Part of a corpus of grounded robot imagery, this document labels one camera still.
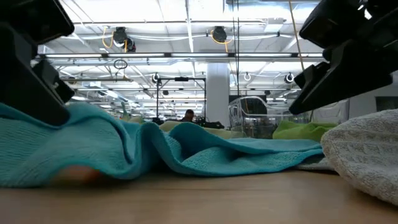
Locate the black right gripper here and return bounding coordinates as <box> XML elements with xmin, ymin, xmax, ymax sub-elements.
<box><xmin>289</xmin><ymin>0</ymin><xmax>398</xmax><ymax>115</ymax></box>

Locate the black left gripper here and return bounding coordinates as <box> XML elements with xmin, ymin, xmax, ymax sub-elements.
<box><xmin>0</xmin><ymin>0</ymin><xmax>75</xmax><ymax>127</ymax></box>

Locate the bright green microfiber towel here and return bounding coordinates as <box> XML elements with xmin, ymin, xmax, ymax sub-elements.
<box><xmin>272</xmin><ymin>120</ymin><xmax>339</xmax><ymax>143</ymax></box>

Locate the blue microfiber towel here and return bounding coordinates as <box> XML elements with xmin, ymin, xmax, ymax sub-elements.
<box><xmin>0</xmin><ymin>101</ymin><xmax>324</xmax><ymax>189</ymax></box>

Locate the orange microfiber towel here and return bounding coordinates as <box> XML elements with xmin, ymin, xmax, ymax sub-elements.
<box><xmin>51</xmin><ymin>164</ymin><xmax>103</xmax><ymax>187</ymax></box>

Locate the grey waffle microfiber towel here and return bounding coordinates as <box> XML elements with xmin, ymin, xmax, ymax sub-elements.
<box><xmin>295</xmin><ymin>108</ymin><xmax>398</xmax><ymax>207</ymax></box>

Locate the clear plastic bin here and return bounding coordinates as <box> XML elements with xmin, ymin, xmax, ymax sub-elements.
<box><xmin>228</xmin><ymin>95</ymin><xmax>351</xmax><ymax>140</ymax></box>

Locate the white building pillar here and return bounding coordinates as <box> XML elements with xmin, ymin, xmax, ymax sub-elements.
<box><xmin>206</xmin><ymin>62</ymin><xmax>231</xmax><ymax>128</ymax></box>

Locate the person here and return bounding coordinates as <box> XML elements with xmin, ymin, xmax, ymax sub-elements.
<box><xmin>181</xmin><ymin>108</ymin><xmax>196</xmax><ymax>123</ymax></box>

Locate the yellow power cord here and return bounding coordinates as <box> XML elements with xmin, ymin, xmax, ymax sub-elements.
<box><xmin>288</xmin><ymin>0</ymin><xmax>306</xmax><ymax>72</ymax></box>

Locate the black ceiling cable reel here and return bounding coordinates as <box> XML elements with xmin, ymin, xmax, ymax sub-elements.
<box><xmin>210</xmin><ymin>26</ymin><xmax>228</xmax><ymax>44</ymax></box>
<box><xmin>111</xmin><ymin>26</ymin><xmax>137</xmax><ymax>53</ymax></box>

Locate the black frame stand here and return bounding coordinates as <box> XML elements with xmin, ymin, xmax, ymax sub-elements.
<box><xmin>156</xmin><ymin>76</ymin><xmax>207</xmax><ymax>125</ymax></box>

